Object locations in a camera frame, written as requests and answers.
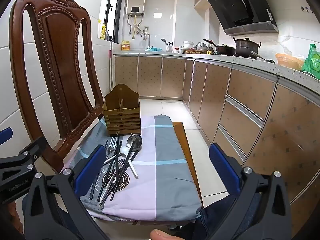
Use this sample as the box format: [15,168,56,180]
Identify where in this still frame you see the orange plastic basket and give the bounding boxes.
[276,53,304,70]

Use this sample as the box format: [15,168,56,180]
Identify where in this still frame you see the steel kitchen faucet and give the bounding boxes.
[141,31,151,48]

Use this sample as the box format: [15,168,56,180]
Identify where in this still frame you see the carved brown wooden chair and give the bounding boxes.
[9,0,104,172]

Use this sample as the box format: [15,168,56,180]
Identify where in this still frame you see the green plastic bag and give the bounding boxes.
[301,43,320,79]

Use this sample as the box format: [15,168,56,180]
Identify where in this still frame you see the black range hood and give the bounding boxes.
[207,0,278,36]

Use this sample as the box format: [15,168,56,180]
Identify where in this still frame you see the wooden utensil holder box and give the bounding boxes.
[103,84,142,136]

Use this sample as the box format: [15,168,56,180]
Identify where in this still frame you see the yellow oil bottle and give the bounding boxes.
[100,23,106,40]

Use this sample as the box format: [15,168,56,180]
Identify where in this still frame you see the large steel spoon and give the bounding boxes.
[103,134,143,165]

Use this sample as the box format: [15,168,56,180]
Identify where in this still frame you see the checked grey pink cushion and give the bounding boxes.
[61,114,203,222]

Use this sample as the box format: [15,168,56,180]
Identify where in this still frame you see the person's right hand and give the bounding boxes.
[150,229,183,240]

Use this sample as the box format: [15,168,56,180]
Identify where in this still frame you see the yellow box on counter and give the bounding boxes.
[121,40,130,51]

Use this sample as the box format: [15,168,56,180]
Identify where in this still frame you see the white ceramic spoon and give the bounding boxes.
[120,146,139,179]

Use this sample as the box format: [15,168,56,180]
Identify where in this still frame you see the kitchen counter cabinets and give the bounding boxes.
[113,51,319,234]

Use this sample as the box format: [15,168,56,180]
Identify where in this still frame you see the black wok pan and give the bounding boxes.
[204,39,235,56]

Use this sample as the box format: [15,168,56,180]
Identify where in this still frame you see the stack of bowls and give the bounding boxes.
[183,41,194,50]

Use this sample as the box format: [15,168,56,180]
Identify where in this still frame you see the black chopstick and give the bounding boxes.
[97,158,125,202]
[99,148,133,206]
[108,140,123,196]
[89,139,109,201]

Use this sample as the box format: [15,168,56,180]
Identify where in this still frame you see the dark cooking pot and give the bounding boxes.
[233,37,261,59]

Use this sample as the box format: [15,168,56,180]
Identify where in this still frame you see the white gas water heater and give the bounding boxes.
[126,0,145,16]

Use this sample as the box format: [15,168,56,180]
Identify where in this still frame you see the steel fork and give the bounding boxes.
[106,137,118,155]

